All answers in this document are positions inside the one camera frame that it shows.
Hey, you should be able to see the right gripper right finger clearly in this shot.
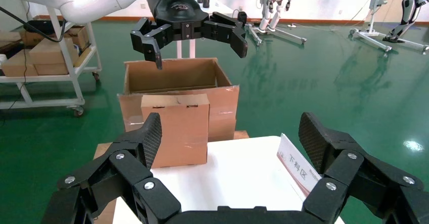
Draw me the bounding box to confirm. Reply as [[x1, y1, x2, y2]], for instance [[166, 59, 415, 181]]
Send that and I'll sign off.
[[298, 112, 429, 224]]

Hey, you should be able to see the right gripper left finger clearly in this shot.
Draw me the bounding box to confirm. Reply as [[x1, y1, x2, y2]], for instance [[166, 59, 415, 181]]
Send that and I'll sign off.
[[40, 112, 182, 224]]

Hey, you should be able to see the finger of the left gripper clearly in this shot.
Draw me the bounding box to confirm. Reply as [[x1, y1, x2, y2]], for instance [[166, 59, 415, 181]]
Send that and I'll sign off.
[[201, 11, 249, 59], [130, 17, 173, 71]]

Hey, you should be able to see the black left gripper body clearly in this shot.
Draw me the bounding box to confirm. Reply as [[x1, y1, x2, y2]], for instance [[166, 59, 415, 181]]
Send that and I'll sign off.
[[147, 0, 210, 42]]

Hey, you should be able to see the small cardboard box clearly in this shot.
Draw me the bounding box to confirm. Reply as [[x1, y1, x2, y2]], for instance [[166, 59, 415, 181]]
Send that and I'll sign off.
[[141, 93, 210, 169]]

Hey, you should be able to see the flat cardboard sheet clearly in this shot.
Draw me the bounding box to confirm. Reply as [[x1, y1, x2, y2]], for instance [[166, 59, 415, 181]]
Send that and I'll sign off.
[[78, 47, 94, 68]]

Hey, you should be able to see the large cardboard box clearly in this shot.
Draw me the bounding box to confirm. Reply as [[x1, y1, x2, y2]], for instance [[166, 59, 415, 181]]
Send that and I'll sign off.
[[117, 57, 240, 143]]

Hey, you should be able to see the white workbench table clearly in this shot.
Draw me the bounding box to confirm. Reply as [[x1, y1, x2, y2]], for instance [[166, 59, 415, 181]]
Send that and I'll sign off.
[[177, 0, 234, 59]]

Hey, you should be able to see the acrylic sign with red print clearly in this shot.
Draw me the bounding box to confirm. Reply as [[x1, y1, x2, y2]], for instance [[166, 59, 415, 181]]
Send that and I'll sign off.
[[276, 132, 322, 198]]

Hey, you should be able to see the white humanoid support stand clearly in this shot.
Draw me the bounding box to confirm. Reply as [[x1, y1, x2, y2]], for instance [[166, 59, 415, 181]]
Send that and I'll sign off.
[[348, 0, 429, 56], [246, 23, 307, 46]]

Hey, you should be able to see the brown stored carton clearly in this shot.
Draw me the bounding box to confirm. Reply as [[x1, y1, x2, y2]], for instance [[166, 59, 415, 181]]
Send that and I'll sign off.
[[28, 37, 79, 66], [63, 26, 91, 52], [2, 50, 38, 77], [34, 63, 69, 76], [19, 30, 46, 47]]

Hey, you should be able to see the black bag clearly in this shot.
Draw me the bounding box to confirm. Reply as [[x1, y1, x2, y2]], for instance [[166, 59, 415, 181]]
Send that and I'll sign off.
[[23, 20, 68, 35]]

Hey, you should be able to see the white wheeled shelf cart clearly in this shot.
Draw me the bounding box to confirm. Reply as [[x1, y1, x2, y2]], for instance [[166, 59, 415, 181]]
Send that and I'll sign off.
[[0, 6, 103, 118]]

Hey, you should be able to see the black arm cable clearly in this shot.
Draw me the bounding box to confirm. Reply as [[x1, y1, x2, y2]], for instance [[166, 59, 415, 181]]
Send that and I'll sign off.
[[0, 6, 68, 44]]

